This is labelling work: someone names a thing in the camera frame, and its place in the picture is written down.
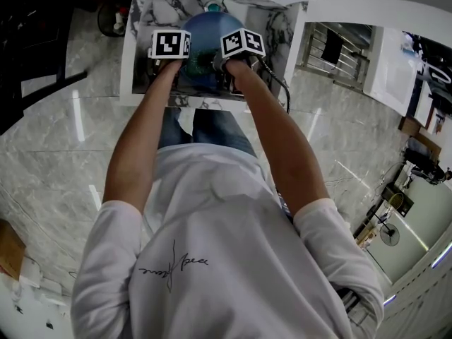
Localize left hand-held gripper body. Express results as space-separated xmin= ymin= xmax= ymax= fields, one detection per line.
xmin=145 ymin=29 xmax=192 ymax=84

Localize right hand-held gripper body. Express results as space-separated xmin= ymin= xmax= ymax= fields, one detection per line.
xmin=211 ymin=28 xmax=266 ymax=95

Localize green scrubber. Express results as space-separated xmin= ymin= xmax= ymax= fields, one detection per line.
xmin=186 ymin=49 xmax=217 ymax=78

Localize blue plate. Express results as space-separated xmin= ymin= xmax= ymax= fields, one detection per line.
xmin=179 ymin=11 xmax=247 ymax=88

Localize person's left forearm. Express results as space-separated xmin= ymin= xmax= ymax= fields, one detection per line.
xmin=102 ymin=59 xmax=185 ymax=219

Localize person's right forearm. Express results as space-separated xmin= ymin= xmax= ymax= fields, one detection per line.
xmin=225 ymin=58 xmax=332 ymax=222

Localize white marble sink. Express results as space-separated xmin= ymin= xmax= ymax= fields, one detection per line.
xmin=119 ymin=0 xmax=309 ymax=107

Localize black hanging cloth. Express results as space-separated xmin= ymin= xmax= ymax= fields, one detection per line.
xmin=320 ymin=28 xmax=343 ymax=66

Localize blue jeans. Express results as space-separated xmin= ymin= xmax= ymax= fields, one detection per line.
xmin=157 ymin=107 xmax=258 ymax=159

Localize black chair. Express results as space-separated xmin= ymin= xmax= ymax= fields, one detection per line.
xmin=0 ymin=0 xmax=89 ymax=136

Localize white board panel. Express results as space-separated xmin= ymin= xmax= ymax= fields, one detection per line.
xmin=362 ymin=26 xmax=422 ymax=114

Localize white long-sleeve shirt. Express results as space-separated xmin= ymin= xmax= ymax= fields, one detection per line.
xmin=70 ymin=143 xmax=386 ymax=339

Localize yellow racket swatter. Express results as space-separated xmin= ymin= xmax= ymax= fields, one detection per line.
xmin=386 ymin=191 xmax=404 ymax=211

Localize black standing fan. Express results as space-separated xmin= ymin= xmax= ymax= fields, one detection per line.
xmin=367 ymin=206 xmax=400 ymax=249

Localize brown cardboard box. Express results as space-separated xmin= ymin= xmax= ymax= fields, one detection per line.
xmin=0 ymin=218 xmax=28 ymax=281

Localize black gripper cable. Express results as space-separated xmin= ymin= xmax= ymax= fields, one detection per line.
xmin=256 ymin=54 xmax=292 ymax=114

